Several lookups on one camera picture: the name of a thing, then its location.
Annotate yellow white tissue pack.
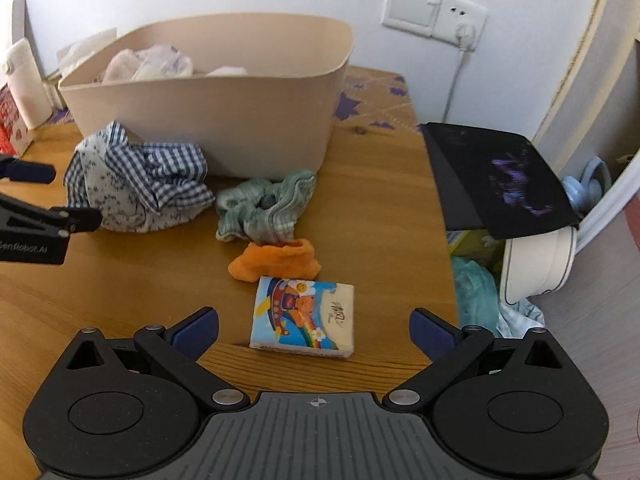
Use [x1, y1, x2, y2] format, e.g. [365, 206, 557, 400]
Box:
[56, 29, 118, 76]

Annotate white power cable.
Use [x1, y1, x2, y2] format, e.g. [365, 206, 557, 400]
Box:
[442, 47, 468, 123]

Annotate white wall switch socket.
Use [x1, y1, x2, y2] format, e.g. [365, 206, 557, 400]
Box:
[380, 0, 488, 52]

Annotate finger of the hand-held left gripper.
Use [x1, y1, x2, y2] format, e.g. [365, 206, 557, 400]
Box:
[0, 154, 57, 184]
[0, 194, 103, 236]

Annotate white cylindrical bottle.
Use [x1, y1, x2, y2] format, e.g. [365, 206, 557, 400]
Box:
[1, 37, 55, 130]

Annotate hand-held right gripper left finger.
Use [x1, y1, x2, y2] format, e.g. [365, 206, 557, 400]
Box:
[67, 306, 251, 413]

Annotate beige plastic storage bin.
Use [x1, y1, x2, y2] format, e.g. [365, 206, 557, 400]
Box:
[57, 12, 355, 181]

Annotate teal cloth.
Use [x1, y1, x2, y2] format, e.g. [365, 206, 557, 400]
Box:
[450, 255, 501, 331]

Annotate cartoon print tissue packet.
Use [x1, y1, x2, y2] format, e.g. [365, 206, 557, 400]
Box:
[249, 275, 357, 360]

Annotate beige canvas board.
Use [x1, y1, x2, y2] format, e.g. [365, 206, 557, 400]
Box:
[11, 0, 45, 78]

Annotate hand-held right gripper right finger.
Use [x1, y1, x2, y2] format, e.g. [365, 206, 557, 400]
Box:
[382, 308, 568, 413]

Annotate beige cloth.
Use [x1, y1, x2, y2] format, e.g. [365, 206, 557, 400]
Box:
[131, 44, 194, 80]

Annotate purple floral table mat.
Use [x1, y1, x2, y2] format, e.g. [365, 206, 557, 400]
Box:
[332, 65, 421, 136]

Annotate green striped cloth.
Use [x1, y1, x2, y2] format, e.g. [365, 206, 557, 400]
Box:
[215, 169, 318, 245]

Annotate white plug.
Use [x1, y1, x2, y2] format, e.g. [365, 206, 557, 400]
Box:
[454, 21, 478, 51]

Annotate pale pink soft item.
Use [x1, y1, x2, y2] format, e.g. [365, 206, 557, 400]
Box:
[102, 50, 143, 83]

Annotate orange cloth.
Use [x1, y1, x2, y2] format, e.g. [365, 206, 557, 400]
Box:
[227, 239, 321, 283]

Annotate yellow green box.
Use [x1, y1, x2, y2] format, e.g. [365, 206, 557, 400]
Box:
[446, 230, 506, 257]

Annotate red white box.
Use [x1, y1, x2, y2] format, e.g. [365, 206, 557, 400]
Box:
[0, 85, 33, 157]

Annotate wooden desktop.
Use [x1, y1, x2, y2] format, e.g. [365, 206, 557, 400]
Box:
[0, 65, 461, 411]

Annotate cream door frame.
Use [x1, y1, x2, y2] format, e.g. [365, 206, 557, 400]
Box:
[530, 0, 640, 241]

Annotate white plastic basin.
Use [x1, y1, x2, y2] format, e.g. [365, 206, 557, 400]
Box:
[500, 225, 581, 306]

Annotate light blue cloth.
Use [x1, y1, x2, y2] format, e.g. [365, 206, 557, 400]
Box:
[495, 300, 546, 338]

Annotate blue checked cloth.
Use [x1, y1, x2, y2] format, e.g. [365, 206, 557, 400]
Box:
[63, 120, 217, 233]

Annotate light blue headphones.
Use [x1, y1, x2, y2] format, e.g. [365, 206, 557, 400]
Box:
[560, 156, 612, 211]

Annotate black board with purple print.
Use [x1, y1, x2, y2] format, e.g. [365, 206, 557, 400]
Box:
[419, 121, 581, 241]

